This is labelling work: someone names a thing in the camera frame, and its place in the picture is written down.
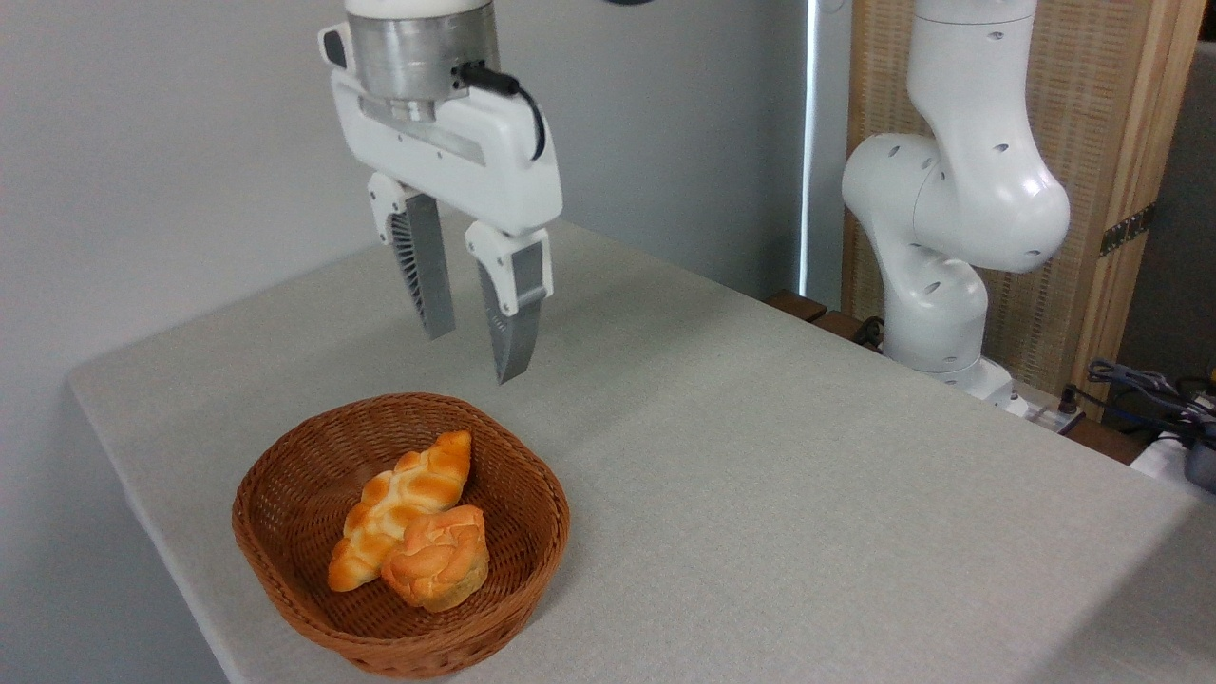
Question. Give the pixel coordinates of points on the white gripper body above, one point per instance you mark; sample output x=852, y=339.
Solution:
x=465, y=157

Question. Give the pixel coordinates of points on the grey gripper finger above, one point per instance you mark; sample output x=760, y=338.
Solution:
x=518, y=313
x=425, y=266

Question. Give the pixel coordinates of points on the round knotted bread bun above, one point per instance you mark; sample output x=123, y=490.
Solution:
x=437, y=560

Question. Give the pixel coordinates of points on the black plug at robot base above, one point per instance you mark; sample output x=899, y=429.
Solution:
x=1069, y=401

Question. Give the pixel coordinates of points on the long braided bread loaf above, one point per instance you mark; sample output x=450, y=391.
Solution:
x=418, y=480

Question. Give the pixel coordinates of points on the brown woven wicker basket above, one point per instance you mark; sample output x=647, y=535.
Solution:
x=304, y=456

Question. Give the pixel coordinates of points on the grey tablecloth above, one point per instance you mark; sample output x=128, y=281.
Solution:
x=855, y=570

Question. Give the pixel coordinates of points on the metal hinge on screen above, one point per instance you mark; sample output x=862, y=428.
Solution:
x=1127, y=230

